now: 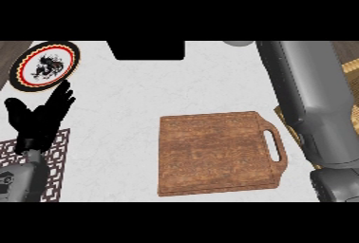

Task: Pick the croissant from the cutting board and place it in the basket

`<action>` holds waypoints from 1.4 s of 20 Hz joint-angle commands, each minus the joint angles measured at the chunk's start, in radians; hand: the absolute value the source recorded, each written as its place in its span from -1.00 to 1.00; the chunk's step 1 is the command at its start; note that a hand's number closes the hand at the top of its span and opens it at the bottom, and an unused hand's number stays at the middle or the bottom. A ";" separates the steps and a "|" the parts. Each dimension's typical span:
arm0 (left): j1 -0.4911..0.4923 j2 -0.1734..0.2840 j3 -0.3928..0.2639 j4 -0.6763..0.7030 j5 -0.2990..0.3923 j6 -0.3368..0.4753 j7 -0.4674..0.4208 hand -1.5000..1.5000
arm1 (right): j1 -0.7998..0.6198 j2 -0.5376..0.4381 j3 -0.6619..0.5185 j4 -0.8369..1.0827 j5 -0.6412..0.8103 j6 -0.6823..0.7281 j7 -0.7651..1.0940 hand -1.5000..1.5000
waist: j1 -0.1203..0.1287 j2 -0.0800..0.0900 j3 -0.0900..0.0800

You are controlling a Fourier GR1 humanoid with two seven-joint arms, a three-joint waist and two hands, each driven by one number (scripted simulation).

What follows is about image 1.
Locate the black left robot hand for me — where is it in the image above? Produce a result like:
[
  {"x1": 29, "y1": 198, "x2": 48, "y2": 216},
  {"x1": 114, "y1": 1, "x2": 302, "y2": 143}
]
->
[{"x1": 3, "y1": 79, "x2": 77, "y2": 156}]

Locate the brown wooden cutting board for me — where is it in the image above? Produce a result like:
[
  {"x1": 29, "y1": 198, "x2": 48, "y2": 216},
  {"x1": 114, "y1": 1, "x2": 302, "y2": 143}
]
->
[{"x1": 157, "y1": 110, "x2": 290, "y2": 197}]

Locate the yellow wicker basket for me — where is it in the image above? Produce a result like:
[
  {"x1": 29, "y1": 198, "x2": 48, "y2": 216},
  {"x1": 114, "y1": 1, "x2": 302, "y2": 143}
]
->
[{"x1": 272, "y1": 57, "x2": 359, "y2": 171}]

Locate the brown white patterned placemat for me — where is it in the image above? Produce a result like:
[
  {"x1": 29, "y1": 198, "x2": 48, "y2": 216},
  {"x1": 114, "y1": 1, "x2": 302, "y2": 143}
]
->
[{"x1": 0, "y1": 127, "x2": 71, "y2": 203}]

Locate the black rimmed dragon print plate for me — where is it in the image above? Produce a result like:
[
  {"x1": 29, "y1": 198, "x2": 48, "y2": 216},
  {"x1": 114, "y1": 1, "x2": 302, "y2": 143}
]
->
[{"x1": 9, "y1": 41, "x2": 82, "y2": 93}]

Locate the black appliance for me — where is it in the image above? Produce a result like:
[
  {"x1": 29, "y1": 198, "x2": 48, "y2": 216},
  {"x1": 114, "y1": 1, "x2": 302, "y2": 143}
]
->
[{"x1": 105, "y1": 40, "x2": 187, "y2": 62}]

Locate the pale grey rounded object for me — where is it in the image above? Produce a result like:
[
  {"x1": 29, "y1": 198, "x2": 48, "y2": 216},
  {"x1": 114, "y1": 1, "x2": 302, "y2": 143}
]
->
[{"x1": 222, "y1": 40, "x2": 258, "y2": 48}]

